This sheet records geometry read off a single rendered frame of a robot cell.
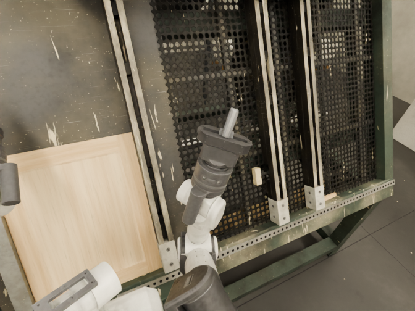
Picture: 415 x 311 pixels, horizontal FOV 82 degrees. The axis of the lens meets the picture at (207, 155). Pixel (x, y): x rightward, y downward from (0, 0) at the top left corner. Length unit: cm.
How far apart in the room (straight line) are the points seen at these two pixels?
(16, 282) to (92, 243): 24
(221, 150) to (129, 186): 51
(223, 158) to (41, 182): 64
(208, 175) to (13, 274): 75
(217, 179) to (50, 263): 71
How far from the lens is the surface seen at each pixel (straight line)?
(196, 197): 55
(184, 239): 83
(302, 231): 138
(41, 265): 106
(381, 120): 173
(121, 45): 94
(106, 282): 51
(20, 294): 109
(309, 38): 128
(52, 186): 96
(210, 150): 53
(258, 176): 113
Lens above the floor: 190
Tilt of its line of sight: 41 degrees down
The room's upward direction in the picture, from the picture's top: 5 degrees clockwise
